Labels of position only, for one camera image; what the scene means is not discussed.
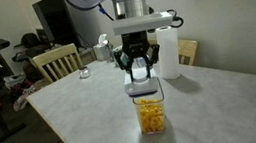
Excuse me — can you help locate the wooden slat-back chair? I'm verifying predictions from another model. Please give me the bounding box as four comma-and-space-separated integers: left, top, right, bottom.
148, 31, 202, 72
28, 42, 87, 87

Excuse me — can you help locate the black camera cable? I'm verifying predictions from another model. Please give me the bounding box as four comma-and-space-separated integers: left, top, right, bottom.
146, 7, 185, 32

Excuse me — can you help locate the white red cloth pile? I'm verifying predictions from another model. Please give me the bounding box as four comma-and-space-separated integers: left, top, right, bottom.
9, 81, 41, 113

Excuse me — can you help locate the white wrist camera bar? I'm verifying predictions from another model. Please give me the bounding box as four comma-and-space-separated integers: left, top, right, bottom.
111, 10, 175, 37

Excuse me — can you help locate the blue cable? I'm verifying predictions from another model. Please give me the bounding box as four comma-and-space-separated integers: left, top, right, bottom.
96, 1, 116, 23

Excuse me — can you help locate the clear container with yellow snacks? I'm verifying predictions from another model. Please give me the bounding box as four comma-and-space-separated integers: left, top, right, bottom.
129, 76, 171, 138

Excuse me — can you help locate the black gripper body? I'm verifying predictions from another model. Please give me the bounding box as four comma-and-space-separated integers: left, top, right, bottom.
119, 29, 152, 60

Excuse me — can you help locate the white paper towel roll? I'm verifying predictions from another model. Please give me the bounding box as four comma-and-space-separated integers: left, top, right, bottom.
153, 23, 185, 82

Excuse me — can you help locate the black cap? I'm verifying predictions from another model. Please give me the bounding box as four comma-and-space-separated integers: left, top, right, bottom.
20, 30, 43, 50

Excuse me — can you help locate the white container lid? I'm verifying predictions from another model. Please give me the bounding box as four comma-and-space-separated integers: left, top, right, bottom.
121, 64, 161, 99

